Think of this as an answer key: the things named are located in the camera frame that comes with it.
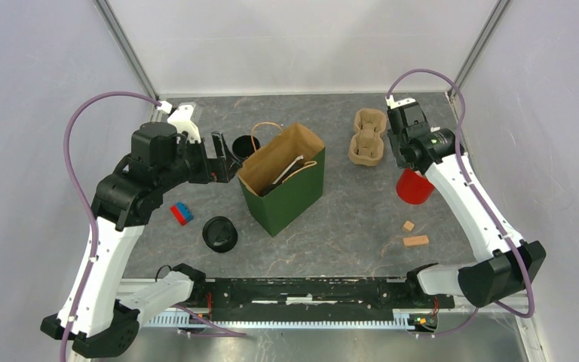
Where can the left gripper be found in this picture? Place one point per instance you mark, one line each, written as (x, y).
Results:
(216, 170)

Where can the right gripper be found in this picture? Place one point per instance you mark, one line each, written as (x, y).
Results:
(396, 136)

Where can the black coffee cup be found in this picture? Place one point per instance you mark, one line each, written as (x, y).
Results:
(268, 189)
(244, 146)

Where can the green paper bag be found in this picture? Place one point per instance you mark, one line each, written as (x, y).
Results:
(300, 188)

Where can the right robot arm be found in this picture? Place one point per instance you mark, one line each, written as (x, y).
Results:
(505, 262)

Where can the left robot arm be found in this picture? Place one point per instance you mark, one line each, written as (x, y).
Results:
(95, 320)

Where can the cardboard two-cup carrier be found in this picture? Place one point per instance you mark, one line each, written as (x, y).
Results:
(367, 146)

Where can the red cup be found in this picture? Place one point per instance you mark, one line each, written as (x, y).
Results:
(413, 188)

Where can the red blue toy block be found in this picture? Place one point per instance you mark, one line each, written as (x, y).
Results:
(181, 213)

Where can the small wooden cube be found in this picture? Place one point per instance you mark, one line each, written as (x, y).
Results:
(408, 226)

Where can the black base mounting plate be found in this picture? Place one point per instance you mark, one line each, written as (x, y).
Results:
(350, 299)

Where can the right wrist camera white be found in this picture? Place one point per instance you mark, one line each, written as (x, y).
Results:
(391, 103)

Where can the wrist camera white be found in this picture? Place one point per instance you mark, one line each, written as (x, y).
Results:
(184, 118)
(391, 103)

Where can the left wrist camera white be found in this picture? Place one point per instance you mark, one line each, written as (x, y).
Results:
(184, 118)

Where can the slotted cable duct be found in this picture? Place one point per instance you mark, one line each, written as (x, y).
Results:
(176, 318)

